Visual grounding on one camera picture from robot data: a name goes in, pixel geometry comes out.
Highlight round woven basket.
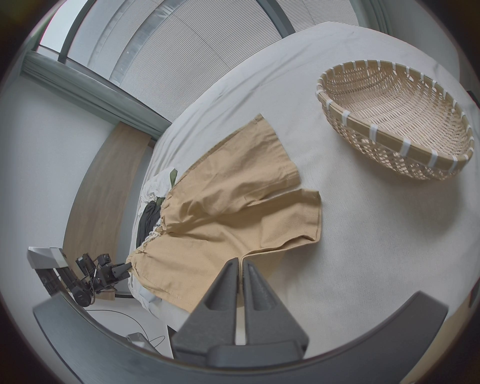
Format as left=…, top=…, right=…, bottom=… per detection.
left=315, top=59, right=475, bottom=181

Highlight black garment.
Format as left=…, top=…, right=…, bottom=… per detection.
left=136, top=202, right=164, bottom=247

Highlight black cable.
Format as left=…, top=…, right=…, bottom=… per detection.
left=90, top=300, right=167, bottom=347

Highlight white garment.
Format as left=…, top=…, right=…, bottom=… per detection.
left=142, top=170, right=177, bottom=206

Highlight window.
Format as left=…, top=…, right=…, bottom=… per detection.
left=37, top=0, right=376, bottom=126

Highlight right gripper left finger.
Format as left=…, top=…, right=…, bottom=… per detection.
left=172, top=257, right=241, bottom=366

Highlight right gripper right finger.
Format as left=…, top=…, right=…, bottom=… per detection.
left=242, top=259, right=311, bottom=370

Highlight green garment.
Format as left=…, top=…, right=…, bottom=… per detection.
left=155, top=169, right=179, bottom=208

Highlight bed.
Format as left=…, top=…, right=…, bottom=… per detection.
left=62, top=20, right=480, bottom=331

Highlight tan shorts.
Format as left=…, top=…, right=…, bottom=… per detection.
left=125, top=113, right=323, bottom=314

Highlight pale blue garment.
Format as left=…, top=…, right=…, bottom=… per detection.
left=127, top=225, right=166, bottom=312

